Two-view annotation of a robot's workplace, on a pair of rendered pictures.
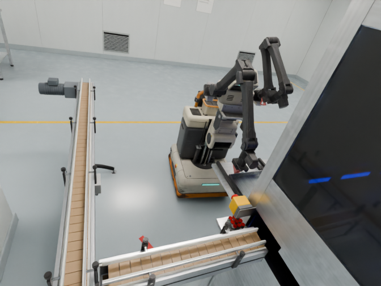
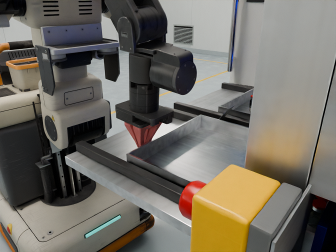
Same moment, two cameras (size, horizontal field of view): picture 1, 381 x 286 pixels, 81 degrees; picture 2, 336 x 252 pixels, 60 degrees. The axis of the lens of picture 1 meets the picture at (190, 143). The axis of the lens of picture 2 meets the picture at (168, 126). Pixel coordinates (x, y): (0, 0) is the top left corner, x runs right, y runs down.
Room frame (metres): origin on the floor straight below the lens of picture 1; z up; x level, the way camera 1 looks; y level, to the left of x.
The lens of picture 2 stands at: (0.58, -0.16, 1.19)
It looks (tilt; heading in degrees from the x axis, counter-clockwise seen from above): 24 degrees down; 337
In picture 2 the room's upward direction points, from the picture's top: straight up
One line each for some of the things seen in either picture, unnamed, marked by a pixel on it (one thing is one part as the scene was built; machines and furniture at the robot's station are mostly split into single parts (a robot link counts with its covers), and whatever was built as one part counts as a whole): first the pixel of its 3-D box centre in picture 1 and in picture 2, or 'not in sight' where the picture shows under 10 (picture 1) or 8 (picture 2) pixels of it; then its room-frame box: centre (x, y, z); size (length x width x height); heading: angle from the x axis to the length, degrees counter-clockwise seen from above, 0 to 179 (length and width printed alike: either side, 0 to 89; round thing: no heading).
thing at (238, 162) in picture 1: (241, 161); (144, 98); (1.08, -0.33, 1.01); 0.10 x 0.07 x 0.07; 27
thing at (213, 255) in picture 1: (191, 256); not in sight; (0.49, -0.11, 0.92); 0.69 x 0.15 x 0.16; 117
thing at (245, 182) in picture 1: (260, 194); (238, 162); (0.96, -0.47, 0.90); 0.34 x 0.26 x 0.04; 28
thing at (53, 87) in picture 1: (59, 87); not in sight; (1.63, 1.17, 0.90); 0.28 x 0.12 x 0.14; 117
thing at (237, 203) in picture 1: (240, 206); (241, 222); (0.74, -0.30, 0.99); 0.08 x 0.07 x 0.07; 27
